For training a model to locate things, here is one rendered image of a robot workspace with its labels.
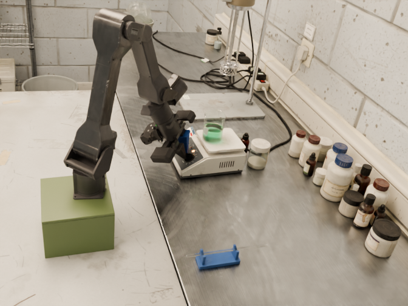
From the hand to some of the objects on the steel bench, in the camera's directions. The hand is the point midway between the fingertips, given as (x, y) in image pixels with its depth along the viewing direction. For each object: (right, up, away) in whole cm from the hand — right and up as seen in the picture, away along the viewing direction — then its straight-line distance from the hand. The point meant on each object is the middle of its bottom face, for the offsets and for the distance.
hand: (181, 148), depth 126 cm
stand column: (+24, +18, +47) cm, 55 cm away
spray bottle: (+13, +52, +99) cm, 112 cm away
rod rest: (+10, -26, -24) cm, 37 cm away
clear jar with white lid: (+23, -5, +12) cm, 26 cm away
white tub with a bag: (-25, +50, +88) cm, 104 cm away
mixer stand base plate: (+13, +16, +43) cm, 48 cm away
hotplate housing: (+8, -5, +9) cm, 13 cm away
